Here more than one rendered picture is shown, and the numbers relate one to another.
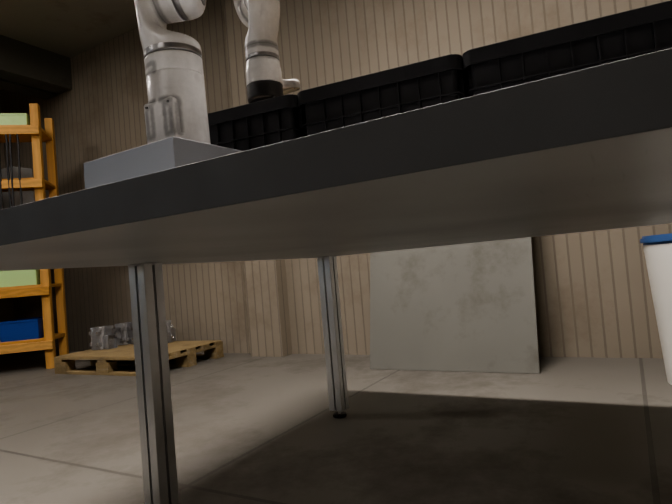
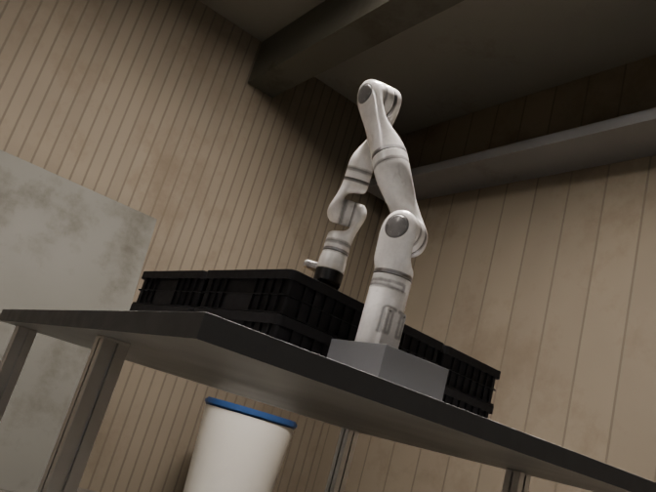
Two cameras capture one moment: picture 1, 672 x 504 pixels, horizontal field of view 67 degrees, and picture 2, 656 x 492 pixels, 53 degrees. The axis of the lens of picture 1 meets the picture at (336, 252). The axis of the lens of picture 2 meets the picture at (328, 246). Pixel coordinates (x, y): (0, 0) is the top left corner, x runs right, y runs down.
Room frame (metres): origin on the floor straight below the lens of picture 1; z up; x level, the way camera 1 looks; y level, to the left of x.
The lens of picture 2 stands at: (0.29, 1.61, 0.58)
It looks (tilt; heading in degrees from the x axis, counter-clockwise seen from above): 16 degrees up; 298
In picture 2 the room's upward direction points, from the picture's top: 16 degrees clockwise
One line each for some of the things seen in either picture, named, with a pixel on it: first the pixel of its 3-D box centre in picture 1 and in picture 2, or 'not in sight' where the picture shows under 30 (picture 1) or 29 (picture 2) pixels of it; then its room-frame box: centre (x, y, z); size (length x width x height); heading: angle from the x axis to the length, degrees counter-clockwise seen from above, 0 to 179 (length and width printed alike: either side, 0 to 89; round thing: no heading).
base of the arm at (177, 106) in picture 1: (178, 112); (383, 313); (0.83, 0.24, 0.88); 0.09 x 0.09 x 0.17; 63
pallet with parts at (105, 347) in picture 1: (139, 345); not in sight; (3.91, 1.55, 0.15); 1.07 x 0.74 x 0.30; 60
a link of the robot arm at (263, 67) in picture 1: (268, 74); (329, 261); (1.07, 0.11, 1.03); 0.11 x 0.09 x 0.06; 150
